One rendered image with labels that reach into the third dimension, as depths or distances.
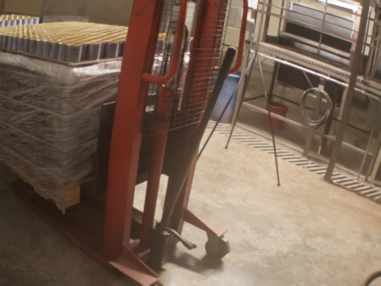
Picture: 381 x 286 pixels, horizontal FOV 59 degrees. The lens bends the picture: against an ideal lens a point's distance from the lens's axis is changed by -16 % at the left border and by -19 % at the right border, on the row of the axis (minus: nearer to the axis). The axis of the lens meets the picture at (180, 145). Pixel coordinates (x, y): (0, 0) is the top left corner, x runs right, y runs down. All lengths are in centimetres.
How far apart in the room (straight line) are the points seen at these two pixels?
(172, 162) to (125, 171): 51
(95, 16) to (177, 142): 364
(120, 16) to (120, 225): 367
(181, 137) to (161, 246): 60
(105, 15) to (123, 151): 382
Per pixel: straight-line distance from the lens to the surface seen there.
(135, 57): 165
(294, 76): 585
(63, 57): 175
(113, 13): 530
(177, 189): 198
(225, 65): 171
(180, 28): 151
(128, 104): 170
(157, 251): 219
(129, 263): 199
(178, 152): 221
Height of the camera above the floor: 148
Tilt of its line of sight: 22 degrees down
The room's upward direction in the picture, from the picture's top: 10 degrees clockwise
